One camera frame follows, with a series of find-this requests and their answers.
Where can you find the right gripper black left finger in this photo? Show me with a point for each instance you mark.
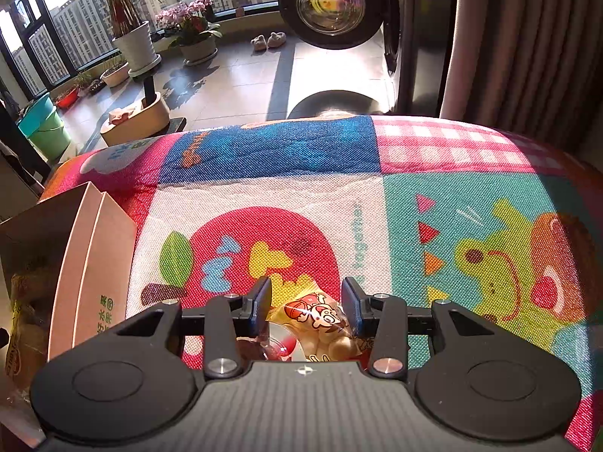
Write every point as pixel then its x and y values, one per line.
pixel 227 318

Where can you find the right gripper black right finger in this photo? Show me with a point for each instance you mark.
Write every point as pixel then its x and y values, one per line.
pixel 383 318

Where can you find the red cartoon snack bag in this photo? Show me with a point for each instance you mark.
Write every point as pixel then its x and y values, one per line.
pixel 309 327

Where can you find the brown cardboard box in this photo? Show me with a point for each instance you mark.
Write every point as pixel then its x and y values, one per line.
pixel 65 270

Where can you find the colourful cartoon play mat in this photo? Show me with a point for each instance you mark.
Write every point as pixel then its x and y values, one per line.
pixel 423 209

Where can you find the green plastic bucket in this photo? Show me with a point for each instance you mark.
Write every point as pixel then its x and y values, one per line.
pixel 51 138

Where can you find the low white planter bowl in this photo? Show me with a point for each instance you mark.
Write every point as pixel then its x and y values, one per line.
pixel 116 74

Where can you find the teal plastic bucket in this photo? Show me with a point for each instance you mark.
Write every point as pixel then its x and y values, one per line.
pixel 35 115

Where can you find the pink orchid in pot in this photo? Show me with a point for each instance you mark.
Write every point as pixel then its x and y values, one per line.
pixel 195 35

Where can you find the pair of white slippers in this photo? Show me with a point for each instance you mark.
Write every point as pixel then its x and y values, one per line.
pixel 274 41

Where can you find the beige curtain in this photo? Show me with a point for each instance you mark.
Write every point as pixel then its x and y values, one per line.
pixel 532 67

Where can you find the tall plant in white pot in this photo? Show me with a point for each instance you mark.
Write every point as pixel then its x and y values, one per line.
pixel 131 35

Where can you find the round washing machine door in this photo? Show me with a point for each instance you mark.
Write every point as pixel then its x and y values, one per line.
pixel 333 24

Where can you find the beige tray with black post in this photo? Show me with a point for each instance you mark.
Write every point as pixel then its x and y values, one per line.
pixel 140 120

